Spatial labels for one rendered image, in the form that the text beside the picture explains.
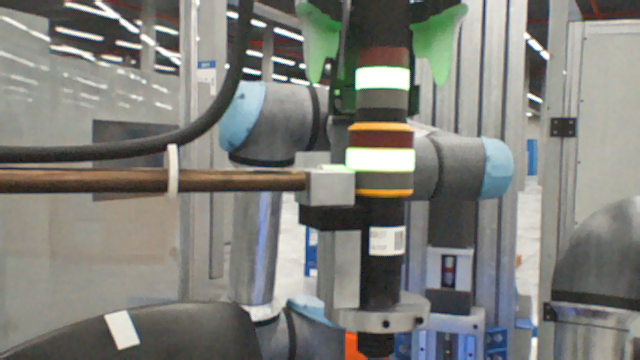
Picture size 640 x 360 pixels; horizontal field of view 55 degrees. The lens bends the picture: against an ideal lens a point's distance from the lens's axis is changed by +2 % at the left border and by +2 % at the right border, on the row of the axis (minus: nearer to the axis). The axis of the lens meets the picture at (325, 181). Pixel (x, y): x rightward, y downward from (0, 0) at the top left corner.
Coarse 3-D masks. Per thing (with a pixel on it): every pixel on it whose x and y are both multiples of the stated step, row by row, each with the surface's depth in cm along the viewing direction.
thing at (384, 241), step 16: (368, 208) 39; (384, 208) 39; (400, 208) 39; (368, 224) 39; (384, 224) 39; (400, 224) 39; (368, 240) 39; (384, 240) 39; (400, 240) 39; (368, 256) 39; (384, 256) 39; (400, 256) 39; (368, 272) 39; (384, 272) 39; (400, 272) 40; (368, 288) 39; (384, 288) 39; (400, 288) 40; (384, 304) 39; (368, 336) 40; (384, 336) 40; (368, 352) 40; (384, 352) 40
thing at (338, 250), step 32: (320, 192) 37; (352, 192) 38; (320, 224) 37; (352, 224) 37; (320, 256) 40; (352, 256) 38; (320, 288) 40; (352, 288) 38; (352, 320) 38; (384, 320) 37; (416, 320) 38
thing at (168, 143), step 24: (240, 0) 36; (240, 24) 36; (240, 48) 36; (240, 72) 36; (216, 120) 35; (96, 144) 33; (120, 144) 33; (144, 144) 34; (168, 144) 34; (168, 168) 34; (168, 192) 34
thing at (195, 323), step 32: (96, 320) 48; (160, 320) 50; (192, 320) 51; (224, 320) 53; (32, 352) 44; (64, 352) 45; (96, 352) 46; (128, 352) 47; (160, 352) 47; (192, 352) 48; (224, 352) 50; (256, 352) 51
